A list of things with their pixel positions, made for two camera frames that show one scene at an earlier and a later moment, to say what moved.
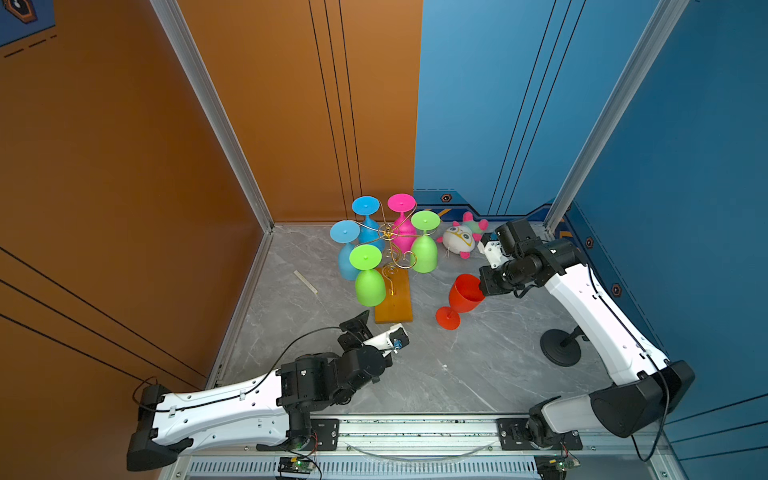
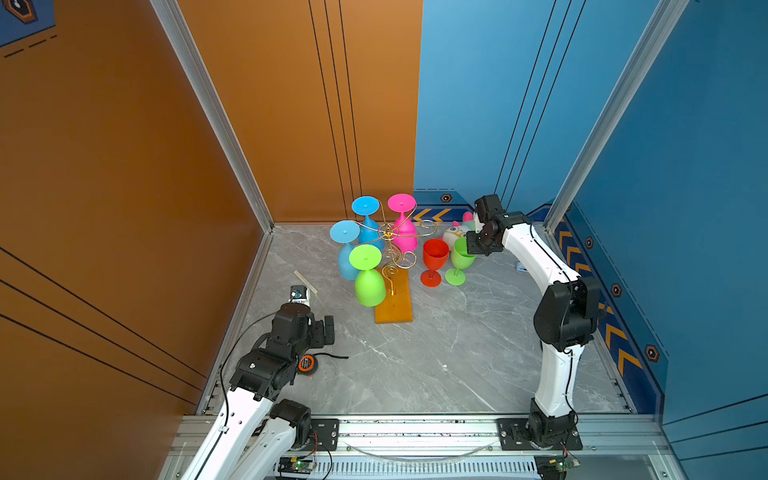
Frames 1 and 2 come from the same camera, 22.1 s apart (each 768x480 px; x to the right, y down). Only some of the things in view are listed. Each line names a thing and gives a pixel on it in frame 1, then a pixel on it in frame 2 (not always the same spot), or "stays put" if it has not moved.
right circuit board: x=554 y=467 stays put
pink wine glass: x=403 y=228 stays put
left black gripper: x=359 y=336 → x=317 y=327
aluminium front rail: x=451 y=449 stays put
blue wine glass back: x=370 y=231 stays put
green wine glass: x=424 y=247 → x=461 y=260
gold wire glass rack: x=393 y=235 stays put
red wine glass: x=465 y=294 → x=436 y=254
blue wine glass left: x=346 y=232 stays put
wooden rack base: x=397 y=306 stays put
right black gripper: x=488 y=286 → x=471 y=245
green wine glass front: x=370 y=286 stays put
